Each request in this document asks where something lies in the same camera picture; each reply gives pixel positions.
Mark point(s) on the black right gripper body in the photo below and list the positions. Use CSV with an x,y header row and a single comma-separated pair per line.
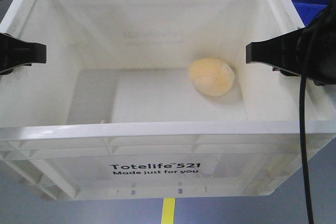
x,y
314,44

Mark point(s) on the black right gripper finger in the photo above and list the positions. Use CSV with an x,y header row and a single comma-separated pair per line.
x,y
275,51

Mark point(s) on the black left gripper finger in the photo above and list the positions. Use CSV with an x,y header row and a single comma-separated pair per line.
x,y
16,53

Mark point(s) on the yellow round plush toy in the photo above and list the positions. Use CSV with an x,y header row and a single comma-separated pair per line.
x,y
211,76

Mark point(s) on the white plastic tote box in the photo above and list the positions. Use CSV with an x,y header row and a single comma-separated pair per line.
x,y
126,62

